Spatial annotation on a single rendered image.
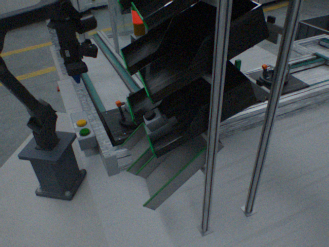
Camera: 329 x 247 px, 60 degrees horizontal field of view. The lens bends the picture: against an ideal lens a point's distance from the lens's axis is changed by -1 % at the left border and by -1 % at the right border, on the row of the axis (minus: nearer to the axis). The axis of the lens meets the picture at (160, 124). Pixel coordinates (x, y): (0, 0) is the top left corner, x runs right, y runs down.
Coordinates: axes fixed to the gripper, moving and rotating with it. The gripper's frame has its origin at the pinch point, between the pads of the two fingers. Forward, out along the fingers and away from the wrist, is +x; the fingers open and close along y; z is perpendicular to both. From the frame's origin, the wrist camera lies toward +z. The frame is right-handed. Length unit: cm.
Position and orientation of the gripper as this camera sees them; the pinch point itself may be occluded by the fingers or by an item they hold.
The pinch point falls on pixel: (76, 73)
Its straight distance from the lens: 101.9
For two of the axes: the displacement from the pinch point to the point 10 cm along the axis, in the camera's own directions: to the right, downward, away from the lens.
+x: 0.5, 7.9, 6.1
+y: -4.0, -5.4, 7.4
